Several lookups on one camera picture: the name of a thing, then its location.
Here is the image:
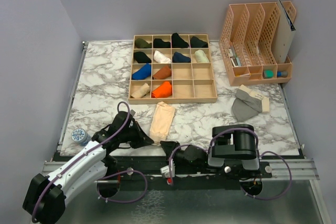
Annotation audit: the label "wooden compartment tray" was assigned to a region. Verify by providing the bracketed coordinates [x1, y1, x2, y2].
[128, 34, 218, 104]

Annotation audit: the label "pink file organizer rack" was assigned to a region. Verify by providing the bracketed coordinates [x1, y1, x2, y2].
[219, 2, 292, 86]

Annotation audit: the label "olive green rolled cloth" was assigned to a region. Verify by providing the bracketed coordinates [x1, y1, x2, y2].
[134, 38, 152, 49]

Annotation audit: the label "blue grey cylinder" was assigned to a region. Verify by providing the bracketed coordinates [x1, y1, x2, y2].
[277, 71, 288, 78]

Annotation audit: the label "cards in rack slot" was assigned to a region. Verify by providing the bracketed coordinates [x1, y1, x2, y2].
[228, 46, 250, 77]

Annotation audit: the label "beige rolled cloth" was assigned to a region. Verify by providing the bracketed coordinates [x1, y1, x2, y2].
[131, 83, 150, 99]

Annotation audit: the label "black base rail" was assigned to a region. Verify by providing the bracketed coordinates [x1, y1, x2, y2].
[90, 156, 268, 197]

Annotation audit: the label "pale green rolled cloth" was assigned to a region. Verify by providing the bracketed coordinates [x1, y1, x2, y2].
[194, 50, 209, 63]

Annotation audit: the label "grey underwear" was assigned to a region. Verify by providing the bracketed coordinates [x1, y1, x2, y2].
[232, 89, 263, 122]

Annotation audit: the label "grey folder in rack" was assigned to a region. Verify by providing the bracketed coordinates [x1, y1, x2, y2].
[271, 0, 297, 64]

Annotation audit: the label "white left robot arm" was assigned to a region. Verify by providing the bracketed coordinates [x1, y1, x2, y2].
[23, 111, 154, 223]

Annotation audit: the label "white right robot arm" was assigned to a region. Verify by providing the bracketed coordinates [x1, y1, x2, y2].
[160, 124, 261, 180]

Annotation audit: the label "dark green rolled cloth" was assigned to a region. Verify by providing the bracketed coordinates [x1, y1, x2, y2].
[190, 36, 208, 48]

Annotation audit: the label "black rolled cloth left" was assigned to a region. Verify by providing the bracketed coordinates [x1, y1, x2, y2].
[133, 51, 152, 63]

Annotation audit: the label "brown rolled cloth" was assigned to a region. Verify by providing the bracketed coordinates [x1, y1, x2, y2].
[153, 66, 172, 80]

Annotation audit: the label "cream folded underwear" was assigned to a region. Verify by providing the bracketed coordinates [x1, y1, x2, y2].
[236, 85, 270, 113]

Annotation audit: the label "blue rolled cloth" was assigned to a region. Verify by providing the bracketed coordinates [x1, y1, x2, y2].
[131, 63, 152, 80]

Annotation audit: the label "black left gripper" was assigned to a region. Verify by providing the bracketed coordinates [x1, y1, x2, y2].
[120, 121, 154, 149]

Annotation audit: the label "white rolled cloth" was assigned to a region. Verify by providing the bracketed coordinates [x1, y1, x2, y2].
[153, 50, 171, 63]

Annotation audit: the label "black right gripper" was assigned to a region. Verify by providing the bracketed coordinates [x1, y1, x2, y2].
[160, 141, 192, 169]

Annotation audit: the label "navy rolled cloth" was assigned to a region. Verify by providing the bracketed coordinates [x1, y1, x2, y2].
[172, 52, 191, 63]

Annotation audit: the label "beige boxer underwear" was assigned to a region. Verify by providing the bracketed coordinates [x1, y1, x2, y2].
[150, 102, 175, 146]

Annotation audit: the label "black rolled cloth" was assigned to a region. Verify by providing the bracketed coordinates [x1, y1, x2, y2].
[153, 38, 171, 48]
[171, 33, 189, 48]
[133, 51, 152, 63]

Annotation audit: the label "orange rolled cloth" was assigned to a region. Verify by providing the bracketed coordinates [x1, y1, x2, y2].
[151, 81, 173, 99]

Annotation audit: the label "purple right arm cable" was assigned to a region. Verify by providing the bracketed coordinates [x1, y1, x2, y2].
[167, 126, 293, 201]

